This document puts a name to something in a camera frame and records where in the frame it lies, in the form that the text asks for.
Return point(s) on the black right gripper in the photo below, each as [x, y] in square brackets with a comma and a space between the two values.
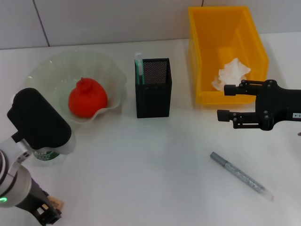
[279, 103]

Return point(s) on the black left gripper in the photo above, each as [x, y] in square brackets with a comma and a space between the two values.
[33, 195]

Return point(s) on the white paper ball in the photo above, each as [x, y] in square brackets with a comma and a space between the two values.
[231, 73]

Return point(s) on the clear green label water bottle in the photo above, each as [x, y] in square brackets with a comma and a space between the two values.
[44, 156]

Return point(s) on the grey glitter pen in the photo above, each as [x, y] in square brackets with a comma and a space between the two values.
[237, 173]

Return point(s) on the green white utility knife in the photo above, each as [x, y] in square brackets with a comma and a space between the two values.
[138, 70]

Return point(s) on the red orange fruit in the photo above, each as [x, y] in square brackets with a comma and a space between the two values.
[89, 99]

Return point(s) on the black mesh pen holder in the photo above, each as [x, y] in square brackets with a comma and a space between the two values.
[152, 101]

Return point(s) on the translucent green fruit plate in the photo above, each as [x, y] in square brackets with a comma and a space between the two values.
[58, 63]

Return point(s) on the yellow plastic bin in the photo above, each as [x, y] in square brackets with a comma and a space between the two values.
[211, 35]

